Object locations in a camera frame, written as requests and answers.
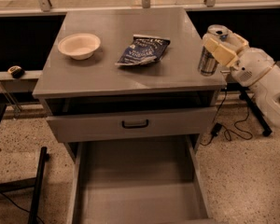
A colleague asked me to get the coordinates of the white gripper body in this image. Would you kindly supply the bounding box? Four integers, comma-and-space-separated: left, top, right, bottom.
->
231, 48, 275, 88

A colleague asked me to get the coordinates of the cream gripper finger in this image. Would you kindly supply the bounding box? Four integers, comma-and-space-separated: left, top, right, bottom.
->
203, 34, 239, 67
224, 32, 249, 54

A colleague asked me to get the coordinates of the redbull can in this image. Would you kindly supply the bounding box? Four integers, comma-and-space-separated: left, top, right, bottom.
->
198, 24, 229, 77

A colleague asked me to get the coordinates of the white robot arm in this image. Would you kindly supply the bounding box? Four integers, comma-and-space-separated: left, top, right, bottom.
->
203, 31, 280, 128

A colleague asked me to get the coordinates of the grey top drawer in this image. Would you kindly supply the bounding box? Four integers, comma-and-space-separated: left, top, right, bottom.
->
47, 107, 217, 143

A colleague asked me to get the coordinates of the grey drawer cabinet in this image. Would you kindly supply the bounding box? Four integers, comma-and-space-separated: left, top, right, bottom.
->
31, 7, 227, 154

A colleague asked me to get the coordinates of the grey open middle drawer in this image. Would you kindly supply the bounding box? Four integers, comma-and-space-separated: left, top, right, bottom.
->
66, 135, 218, 224

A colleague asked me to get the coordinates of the black table leg right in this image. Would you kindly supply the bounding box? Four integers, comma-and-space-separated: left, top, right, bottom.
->
239, 87, 272, 137

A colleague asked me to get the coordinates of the blue chips bag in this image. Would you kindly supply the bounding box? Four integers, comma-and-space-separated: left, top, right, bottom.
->
116, 35, 171, 66

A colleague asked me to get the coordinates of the white paper bowl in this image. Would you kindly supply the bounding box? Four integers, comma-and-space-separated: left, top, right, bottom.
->
58, 34, 101, 61

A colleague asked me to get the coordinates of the black tape measure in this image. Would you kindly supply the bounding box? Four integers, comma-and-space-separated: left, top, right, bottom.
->
7, 65, 25, 78

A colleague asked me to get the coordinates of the black stand left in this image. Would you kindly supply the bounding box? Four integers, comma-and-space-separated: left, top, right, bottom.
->
0, 147, 49, 224

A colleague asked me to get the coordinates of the black power adapter cable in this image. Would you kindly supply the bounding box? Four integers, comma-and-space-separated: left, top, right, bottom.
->
199, 89, 254, 147

